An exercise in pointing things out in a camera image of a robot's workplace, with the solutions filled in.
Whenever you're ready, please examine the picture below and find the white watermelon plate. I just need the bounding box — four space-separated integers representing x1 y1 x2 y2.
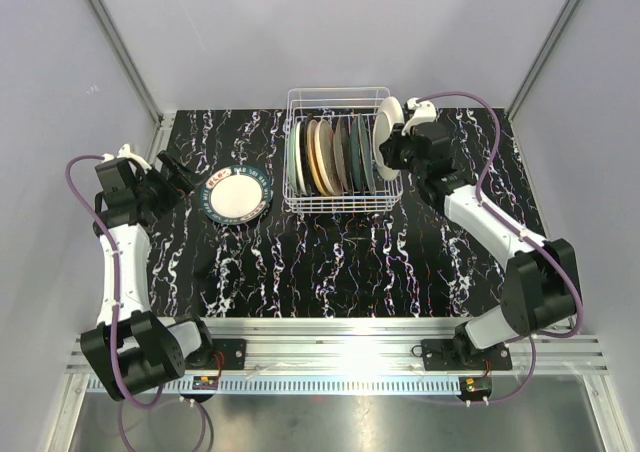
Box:
373 96 405 182

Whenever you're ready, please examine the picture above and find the white plate dark lettered rim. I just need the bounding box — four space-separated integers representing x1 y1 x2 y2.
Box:
200 165 273 225

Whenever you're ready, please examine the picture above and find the large teal bottom plate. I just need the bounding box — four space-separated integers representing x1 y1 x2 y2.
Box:
356 114 375 193

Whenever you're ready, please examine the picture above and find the blue blossom branch plate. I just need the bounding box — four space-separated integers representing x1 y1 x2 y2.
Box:
349 118 363 192

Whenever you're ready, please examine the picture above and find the brown rimmed plate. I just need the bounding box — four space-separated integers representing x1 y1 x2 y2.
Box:
333 117 353 193

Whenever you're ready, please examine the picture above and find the cream pink leaf plate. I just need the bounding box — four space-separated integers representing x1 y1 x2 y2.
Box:
314 119 342 196

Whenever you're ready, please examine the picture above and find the cream yellow leaf plate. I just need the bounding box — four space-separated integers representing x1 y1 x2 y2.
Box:
305 116 327 196

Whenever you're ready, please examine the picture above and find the mint green floral plate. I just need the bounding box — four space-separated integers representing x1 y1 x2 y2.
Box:
286 125 298 195

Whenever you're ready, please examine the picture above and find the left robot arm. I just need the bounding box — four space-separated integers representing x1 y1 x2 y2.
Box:
80 144 215 401

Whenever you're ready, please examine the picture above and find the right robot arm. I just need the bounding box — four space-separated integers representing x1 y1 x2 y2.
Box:
372 116 583 369

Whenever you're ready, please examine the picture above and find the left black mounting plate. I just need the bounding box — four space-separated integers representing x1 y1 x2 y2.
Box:
198 338 247 371

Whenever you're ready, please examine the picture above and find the black mounting plate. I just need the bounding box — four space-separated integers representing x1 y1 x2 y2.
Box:
198 338 247 371
419 339 513 371

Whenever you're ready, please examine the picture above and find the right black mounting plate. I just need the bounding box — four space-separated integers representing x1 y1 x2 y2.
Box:
419 339 513 371

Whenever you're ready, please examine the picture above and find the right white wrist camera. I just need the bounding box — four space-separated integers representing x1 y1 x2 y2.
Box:
402 97 437 136

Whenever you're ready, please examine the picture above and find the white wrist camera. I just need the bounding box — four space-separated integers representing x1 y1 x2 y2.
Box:
402 97 437 136
101 143 152 172

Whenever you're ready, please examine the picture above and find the left aluminium frame post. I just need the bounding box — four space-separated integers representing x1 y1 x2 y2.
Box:
85 0 164 131

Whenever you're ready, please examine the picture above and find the aluminium frame post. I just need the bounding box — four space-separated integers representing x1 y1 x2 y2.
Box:
85 0 164 131
507 0 584 122

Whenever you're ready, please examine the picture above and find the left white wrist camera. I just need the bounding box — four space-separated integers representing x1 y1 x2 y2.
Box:
101 143 152 172

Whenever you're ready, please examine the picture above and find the white wire dish rack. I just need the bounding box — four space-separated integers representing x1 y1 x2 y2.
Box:
282 86 403 214

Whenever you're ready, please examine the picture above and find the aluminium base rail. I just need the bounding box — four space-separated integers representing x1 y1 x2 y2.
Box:
203 317 608 375

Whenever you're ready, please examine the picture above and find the white slotted cable duct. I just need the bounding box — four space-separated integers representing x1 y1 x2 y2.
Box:
172 375 466 396

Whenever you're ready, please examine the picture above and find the right aluminium frame post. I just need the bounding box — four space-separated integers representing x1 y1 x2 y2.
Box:
507 0 584 122

